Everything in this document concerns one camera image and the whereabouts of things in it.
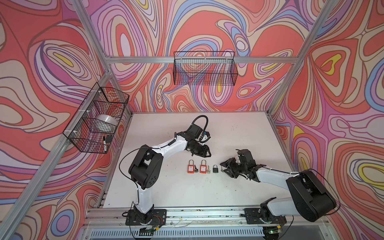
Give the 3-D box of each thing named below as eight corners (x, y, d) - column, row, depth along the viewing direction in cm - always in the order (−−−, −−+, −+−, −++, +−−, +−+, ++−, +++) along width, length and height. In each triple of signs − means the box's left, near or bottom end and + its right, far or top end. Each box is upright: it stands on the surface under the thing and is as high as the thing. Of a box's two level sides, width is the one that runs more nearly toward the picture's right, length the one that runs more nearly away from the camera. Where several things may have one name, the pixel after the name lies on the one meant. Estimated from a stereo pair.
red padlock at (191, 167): (187, 173, 90) (187, 172, 89) (188, 160, 96) (187, 159, 94) (194, 173, 90) (194, 172, 89) (194, 160, 96) (194, 159, 94)
